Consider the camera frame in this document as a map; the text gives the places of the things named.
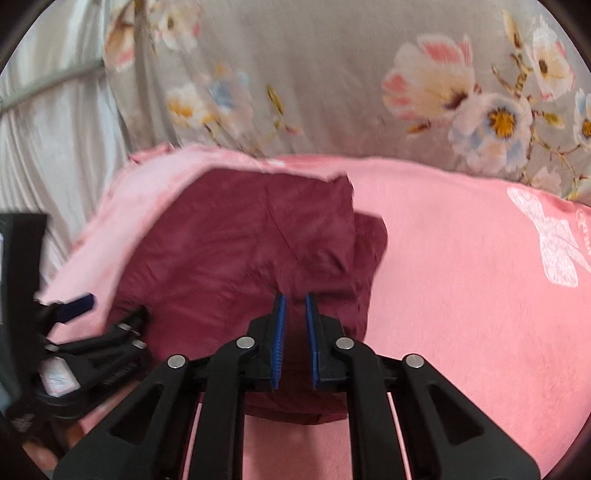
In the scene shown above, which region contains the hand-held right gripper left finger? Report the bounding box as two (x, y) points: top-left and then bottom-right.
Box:
(53, 292), (288, 480)

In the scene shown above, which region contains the maroon puffer jacket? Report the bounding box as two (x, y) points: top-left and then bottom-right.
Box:
(107, 167), (389, 424)

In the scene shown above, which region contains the grey metal bar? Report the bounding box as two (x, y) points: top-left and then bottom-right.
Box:
(0, 59), (106, 114)

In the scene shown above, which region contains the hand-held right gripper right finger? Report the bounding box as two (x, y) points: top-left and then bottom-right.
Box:
(305, 292), (541, 480)

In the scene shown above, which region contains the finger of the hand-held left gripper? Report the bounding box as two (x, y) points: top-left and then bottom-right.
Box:
(44, 305), (152, 395)
(33, 292), (99, 329)

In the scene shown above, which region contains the pink fleece blanket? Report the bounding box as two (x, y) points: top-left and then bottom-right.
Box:
(34, 142), (591, 480)

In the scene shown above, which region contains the white satin cloth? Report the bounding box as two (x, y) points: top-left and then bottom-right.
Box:
(0, 9), (132, 278)

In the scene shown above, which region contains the grey floral quilt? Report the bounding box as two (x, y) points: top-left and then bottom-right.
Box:
(102, 0), (591, 206)

